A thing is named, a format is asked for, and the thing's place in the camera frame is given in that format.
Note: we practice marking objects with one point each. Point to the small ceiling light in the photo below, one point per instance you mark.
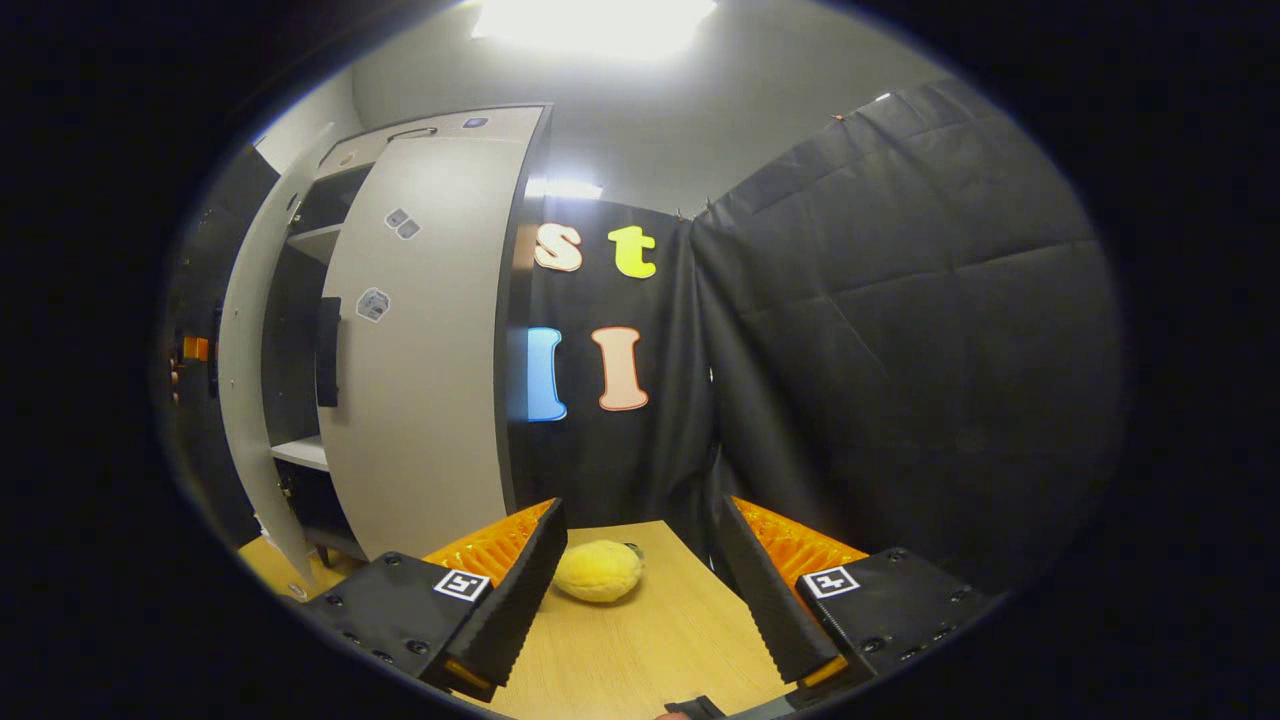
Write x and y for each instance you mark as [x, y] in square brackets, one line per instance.
[565, 189]

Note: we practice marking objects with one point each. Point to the large ceiling light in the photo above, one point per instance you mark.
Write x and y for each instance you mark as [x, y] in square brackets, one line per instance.
[595, 25]

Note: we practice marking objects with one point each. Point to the grey cabinet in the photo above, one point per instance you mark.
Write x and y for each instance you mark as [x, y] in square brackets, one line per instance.
[440, 128]

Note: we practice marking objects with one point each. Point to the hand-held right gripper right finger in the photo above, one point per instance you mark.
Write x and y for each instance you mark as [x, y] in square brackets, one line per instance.
[765, 590]

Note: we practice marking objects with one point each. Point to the yellow plush toy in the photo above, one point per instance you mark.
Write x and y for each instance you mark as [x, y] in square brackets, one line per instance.
[598, 572]

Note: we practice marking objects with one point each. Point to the black backdrop cloth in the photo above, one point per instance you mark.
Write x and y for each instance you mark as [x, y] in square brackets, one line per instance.
[900, 350]

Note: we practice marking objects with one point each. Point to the grey cabinet door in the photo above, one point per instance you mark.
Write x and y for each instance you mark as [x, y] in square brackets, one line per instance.
[245, 380]
[430, 400]

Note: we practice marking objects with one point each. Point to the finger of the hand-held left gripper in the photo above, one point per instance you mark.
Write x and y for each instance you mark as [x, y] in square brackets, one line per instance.
[195, 349]

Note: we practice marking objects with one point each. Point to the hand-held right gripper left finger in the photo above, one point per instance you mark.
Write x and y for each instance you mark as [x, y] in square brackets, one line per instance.
[520, 600]

